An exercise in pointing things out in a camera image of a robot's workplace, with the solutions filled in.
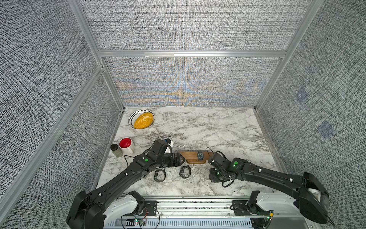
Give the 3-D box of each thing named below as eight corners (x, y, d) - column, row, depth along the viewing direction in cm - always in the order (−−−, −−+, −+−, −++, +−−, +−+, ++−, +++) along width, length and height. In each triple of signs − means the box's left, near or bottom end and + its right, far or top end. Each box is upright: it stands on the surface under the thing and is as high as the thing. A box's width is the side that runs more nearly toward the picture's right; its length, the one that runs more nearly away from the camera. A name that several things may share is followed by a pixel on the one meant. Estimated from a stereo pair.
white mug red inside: (120, 155, 95) (116, 150, 89) (124, 143, 101) (120, 137, 95) (133, 155, 95) (130, 150, 89) (136, 143, 101) (133, 137, 95)
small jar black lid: (115, 157, 94) (109, 150, 86) (117, 151, 97) (111, 143, 89) (122, 157, 94) (116, 150, 86) (123, 151, 97) (118, 143, 89)
